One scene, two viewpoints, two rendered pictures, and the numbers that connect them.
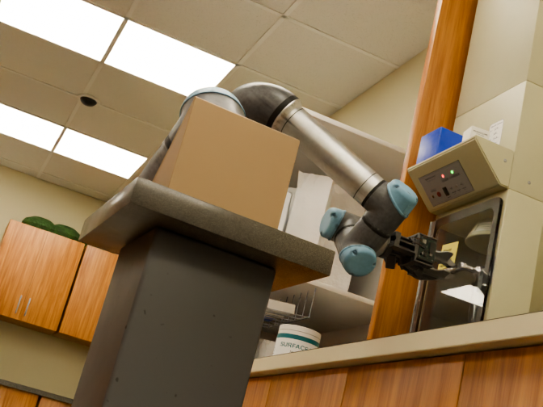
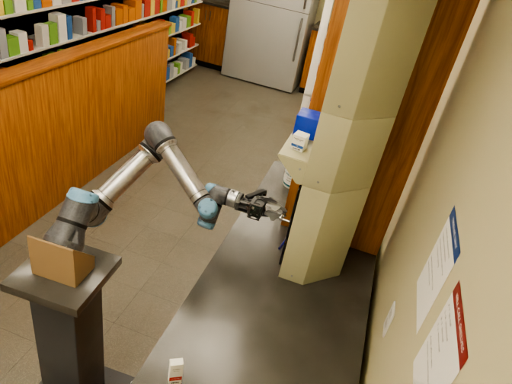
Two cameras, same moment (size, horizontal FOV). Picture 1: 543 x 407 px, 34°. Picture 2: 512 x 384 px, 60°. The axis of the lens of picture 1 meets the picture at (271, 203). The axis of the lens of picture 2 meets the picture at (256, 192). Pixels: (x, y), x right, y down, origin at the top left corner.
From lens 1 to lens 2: 2.13 m
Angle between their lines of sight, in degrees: 59
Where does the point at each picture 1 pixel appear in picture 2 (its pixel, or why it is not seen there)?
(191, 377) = (56, 328)
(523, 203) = (312, 194)
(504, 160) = (299, 169)
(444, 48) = (340, 20)
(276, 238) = (52, 305)
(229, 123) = (43, 245)
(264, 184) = (64, 267)
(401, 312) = not seen: hidden behind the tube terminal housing
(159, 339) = (41, 317)
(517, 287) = (305, 238)
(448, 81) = not seen: hidden behind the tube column
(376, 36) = not seen: outside the picture
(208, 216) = (27, 296)
